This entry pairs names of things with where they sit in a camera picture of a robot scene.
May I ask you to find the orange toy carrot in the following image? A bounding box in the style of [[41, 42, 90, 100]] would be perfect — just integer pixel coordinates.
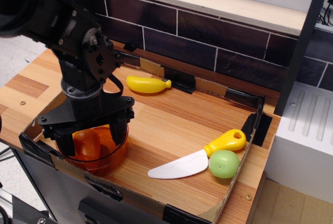
[[73, 129, 101, 161]]

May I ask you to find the orange transparent plastic pot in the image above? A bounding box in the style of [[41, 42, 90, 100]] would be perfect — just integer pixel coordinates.
[[65, 125, 128, 176]]

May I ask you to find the cardboard fence with black tape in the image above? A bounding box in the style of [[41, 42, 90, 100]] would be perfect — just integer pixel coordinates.
[[18, 45, 273, 224]]

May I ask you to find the white grooved block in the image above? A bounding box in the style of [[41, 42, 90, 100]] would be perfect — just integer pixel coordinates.
[[265, 82, 332, 203]]

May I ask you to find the green toy apple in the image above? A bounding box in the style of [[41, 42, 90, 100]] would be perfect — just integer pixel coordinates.
[[209, 150, 240, 179]]

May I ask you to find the dark tiled backsplash shelf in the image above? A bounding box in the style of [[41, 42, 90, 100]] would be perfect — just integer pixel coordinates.
[[65, 0, 333, 116]]

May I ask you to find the yellow toy banana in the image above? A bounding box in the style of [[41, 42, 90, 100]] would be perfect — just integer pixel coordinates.
[[126, 75, 172, 94]]

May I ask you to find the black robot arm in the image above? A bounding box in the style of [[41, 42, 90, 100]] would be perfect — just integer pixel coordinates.
[[1, 0, 134, 156]]

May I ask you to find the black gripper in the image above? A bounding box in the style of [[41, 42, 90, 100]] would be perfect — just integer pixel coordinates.
[[37, 91, 135, 156]]

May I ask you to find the toy knife yellow handle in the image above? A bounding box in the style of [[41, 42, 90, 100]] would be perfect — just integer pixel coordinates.
[[148, 129, 247, 179]]

